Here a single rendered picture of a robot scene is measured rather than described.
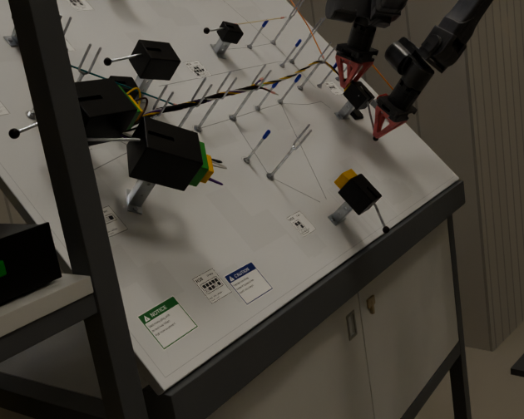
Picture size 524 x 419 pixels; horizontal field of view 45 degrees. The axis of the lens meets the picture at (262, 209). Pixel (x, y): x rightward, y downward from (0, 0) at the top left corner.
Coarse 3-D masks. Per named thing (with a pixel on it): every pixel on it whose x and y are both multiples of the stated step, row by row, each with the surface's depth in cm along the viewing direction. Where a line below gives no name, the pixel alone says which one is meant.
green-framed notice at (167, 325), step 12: (168, 300) 91; (144, 312) 88; (156, 312) 89; (168, 312) 90; (180, 312) 91; (144, 324) 86; (156, 324) 88; (168, 324) 89; (180, 324) 90; (192, 324) 91; (156, 336) 86; (168, 336) 87; (180, 336) 88
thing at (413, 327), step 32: (416, 256) 157; (448, 256) 175; (384, 288) 142; (416, 288) 157; (448, 288) 175; (384, 320) 142; (416, 320) 157; (448, 320) 175; (384, 352) 142; (416, 352) 157; (448, 352) 176; (384, 384) 142; (416, 384) 157; (384, 416) 142
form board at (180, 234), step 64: (0, 0) 115; (64, 0) 126; (128, 0) 140; (192, 0) 156; (256, 0) 177; (0, 64) 104; (128, 64) 124; (256, 64) 153; (320, 64) 173; (0, 128) 95; (192, 128) 122; (256, 128) 134; (320, 128) 149; (192, 192) 110; (256, 192) 120; (320, 192) 131; (384, 192) 146; (64, 256) 87; (128, 256) 93; (192, 256) 100; (256, 256) 108; (320, 256) 117; (128, 320) 86; (256, 320) 98
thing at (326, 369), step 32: (352, 320) 130; (288, 352) 110; (320, 352) 119; (352, 352) 130; (256, 384) 103; (288, 384) 110; (320, 384) 119; (352, 384) 130; (224, 416) 96; (256, 416) 103; (288, 416) 110; (320, 416) 119; (352, 416) 130
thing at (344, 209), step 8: (360, 176) 124; (352, 184) 122; (360, 184) 122; (368, 184) 124; (344, 192) 123; (352, 192) 122; (360, 192) 121; (368, 192) 122; (376, 192) 123; (352, 200) 123; (360, 200) 122; (368, 200) 121; (376, 200) 123; (344, 208) 126; (352, 208) 123; (360, 208) 122; (368, 208) 125; (376, 208) 123; (328, 216) 127; (336, 216) 127; (344, 216) 127; (336, 224) 127; (384, 224) 123; (384, 232) 122
